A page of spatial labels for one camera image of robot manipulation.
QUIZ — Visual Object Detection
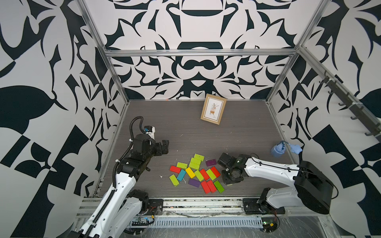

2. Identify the red block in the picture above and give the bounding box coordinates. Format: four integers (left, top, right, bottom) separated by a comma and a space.
200, 169, 210, 180
201, 181, 210, 194
211, 167, 221, 178
170, 166, 182, 174
206, 180, 217, 193

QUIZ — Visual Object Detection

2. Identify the purple block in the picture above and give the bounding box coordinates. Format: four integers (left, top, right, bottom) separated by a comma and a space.
205, 159, 217, 167
189, 178, 200, 187

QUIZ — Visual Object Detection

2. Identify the green block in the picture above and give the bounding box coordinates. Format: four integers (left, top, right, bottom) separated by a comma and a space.
213, 181, 225, 193

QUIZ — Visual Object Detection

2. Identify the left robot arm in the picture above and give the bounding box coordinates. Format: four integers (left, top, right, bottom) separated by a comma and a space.
68, 134, 169, 238

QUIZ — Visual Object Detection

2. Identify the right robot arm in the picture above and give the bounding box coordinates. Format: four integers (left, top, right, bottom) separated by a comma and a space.
217, 153, 336, 215

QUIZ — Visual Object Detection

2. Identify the lime block right centre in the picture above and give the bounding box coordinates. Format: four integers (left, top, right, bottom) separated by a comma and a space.
206, 169, 217, 181

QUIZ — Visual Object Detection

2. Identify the lime block upper left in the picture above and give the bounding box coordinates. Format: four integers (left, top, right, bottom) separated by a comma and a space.
176, 162, 188, 170

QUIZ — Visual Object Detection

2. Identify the lime block top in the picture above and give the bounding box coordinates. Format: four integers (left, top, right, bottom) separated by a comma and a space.
194, 154, 204, 161

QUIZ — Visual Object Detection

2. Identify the teal block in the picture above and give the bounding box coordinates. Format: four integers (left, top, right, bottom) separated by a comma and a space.
177, 170, 186, 181

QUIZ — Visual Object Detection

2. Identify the lime block stacked middle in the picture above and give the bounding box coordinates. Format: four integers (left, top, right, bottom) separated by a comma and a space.
189, 158, 201, 170

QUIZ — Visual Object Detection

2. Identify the lime block lower left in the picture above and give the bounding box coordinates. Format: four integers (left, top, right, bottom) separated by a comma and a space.
169, 175, 180, 187

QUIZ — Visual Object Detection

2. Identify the yellow block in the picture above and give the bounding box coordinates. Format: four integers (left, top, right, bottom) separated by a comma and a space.
185, 167, 195, 179

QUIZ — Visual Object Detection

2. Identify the blue cloth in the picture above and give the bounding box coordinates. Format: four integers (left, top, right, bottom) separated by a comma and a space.
270, 141, 303, 158

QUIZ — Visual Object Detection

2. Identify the right circuit board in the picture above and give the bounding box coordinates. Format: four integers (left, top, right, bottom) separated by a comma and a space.
261, 221, 279, 233

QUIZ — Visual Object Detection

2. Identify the circuit board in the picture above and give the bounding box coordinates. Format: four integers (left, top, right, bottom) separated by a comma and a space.
261, 221, 279, 233
131, 217, 155, 226

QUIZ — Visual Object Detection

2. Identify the left circuit board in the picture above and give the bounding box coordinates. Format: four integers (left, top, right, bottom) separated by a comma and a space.
131, 217, 155, 226

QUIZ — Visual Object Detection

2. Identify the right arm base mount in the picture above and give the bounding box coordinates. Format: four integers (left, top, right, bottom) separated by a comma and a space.
242, 198, 285, 215

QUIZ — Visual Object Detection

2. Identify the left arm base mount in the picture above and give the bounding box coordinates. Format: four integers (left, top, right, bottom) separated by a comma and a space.
138, 198, 164, 216

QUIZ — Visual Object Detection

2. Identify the wooden picture frame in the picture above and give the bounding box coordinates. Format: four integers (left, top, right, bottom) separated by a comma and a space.
200, 94, 227, 125

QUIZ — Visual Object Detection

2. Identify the white cable duct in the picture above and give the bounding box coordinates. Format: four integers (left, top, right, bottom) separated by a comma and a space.
149, 217, 263, 229

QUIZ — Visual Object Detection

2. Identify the black wall hook rail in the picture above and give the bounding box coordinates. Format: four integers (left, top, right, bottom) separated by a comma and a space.
319, 70, 381, 142

